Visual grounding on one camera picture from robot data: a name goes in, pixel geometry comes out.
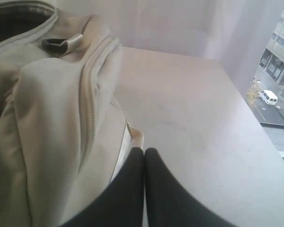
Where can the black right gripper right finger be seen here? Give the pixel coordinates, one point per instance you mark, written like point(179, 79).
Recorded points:
point(168, 203)

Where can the white van outside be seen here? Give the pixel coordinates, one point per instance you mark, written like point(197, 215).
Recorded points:
point(268, 97)

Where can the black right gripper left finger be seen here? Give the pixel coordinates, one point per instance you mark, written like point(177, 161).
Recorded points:
point(121, 203)

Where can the beige duffel bag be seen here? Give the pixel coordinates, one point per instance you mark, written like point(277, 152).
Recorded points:
point(63, 135)

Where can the grey building outside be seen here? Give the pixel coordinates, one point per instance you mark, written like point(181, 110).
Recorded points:
point(272, 59)

